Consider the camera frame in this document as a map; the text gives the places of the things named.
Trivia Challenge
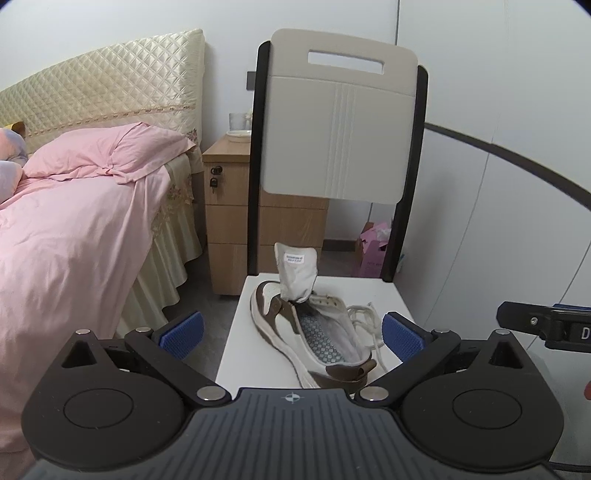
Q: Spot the pink cardboard box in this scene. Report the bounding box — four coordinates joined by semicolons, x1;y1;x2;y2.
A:
354;222;393;280

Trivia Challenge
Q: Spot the cream quilted headboard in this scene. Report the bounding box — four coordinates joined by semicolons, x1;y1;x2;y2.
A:
0;28;206;145

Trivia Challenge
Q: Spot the pastel plush pillow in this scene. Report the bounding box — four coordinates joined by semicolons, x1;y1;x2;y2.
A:
0;122;30;205

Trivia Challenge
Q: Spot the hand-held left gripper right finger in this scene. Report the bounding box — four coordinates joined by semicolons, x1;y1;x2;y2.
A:
353;311;528;409

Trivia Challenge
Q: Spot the wooden bedside drawer cabinet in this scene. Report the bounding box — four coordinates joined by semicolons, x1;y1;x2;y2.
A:
202;134;330;296

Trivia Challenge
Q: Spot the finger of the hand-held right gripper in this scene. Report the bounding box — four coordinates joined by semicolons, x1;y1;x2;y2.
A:
496;301;555;345

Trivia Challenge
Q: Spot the pink blanket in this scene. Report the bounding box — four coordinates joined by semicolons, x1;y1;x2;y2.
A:
0;122;197;464

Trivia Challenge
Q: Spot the white and brown sneaker shoe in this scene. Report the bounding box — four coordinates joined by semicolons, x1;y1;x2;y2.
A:
250;242;378;390

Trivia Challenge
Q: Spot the white chair with black frame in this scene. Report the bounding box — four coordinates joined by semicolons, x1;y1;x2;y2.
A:
215;28;546;394

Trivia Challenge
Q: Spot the white shoelace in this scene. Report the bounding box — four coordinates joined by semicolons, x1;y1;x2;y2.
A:
345;302;403;371

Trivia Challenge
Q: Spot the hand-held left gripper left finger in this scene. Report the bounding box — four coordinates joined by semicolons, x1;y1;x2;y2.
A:
59;310;232;409

